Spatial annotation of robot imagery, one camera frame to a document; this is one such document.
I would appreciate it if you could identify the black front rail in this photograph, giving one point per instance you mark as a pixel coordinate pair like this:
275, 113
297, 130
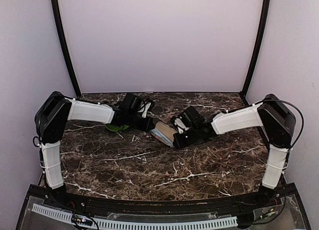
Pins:
237, 205

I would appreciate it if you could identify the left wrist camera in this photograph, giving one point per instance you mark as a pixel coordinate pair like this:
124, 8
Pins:
145, 107

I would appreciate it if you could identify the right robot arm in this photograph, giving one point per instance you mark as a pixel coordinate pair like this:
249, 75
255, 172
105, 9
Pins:
270, 113

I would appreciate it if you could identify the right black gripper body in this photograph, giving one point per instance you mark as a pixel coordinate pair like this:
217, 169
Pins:
192, 138

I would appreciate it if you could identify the left black frame post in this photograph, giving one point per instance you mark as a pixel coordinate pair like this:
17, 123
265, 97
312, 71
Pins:
64, 47

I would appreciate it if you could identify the right black frame post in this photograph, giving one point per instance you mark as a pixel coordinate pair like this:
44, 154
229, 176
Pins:
256, 50

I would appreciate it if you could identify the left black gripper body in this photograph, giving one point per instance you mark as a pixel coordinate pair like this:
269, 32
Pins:
139, 125

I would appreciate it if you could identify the white slotted cable duct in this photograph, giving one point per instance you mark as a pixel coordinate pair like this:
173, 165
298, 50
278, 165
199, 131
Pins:
141, 222

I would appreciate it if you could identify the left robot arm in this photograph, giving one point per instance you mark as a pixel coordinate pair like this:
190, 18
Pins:
58, 109

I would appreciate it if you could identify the black frame post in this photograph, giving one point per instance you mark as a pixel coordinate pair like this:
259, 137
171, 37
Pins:
64, 47
256, 50

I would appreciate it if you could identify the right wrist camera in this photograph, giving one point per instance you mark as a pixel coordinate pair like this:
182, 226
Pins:
178, 124

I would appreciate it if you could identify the plaid sunglasses case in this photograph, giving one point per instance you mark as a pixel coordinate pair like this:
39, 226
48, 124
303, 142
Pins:
166, 130

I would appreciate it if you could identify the green plastic plate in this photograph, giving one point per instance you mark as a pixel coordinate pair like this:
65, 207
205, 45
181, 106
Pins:
116, 128

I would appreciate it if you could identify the small circuit board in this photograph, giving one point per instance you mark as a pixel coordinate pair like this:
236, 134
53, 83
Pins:
79, 220

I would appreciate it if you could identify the light blue cleaning cloth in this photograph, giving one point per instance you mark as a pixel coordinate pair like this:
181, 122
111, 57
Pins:
158, 135

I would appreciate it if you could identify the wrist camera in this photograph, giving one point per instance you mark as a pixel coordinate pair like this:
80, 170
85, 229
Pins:
145, 107
178, 124

